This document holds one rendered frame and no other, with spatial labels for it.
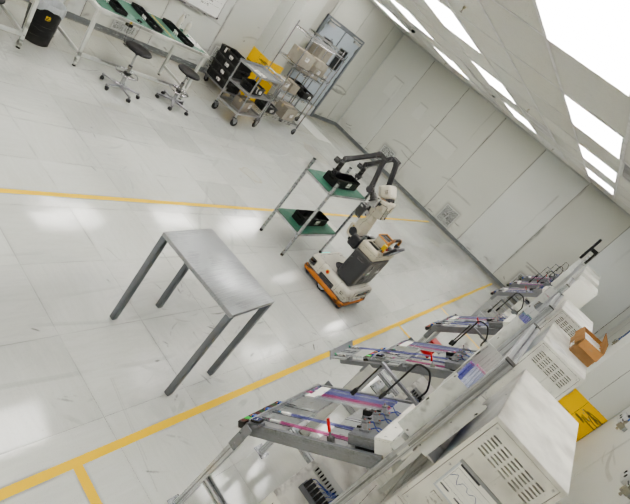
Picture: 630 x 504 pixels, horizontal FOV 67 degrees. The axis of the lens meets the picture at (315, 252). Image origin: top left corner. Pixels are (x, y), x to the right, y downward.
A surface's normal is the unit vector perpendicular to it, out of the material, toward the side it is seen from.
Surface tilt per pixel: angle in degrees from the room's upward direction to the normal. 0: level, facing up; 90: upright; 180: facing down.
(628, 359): 90
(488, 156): 90
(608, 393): 90
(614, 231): 90
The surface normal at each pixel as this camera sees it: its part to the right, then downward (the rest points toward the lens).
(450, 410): -0.52, 0.04
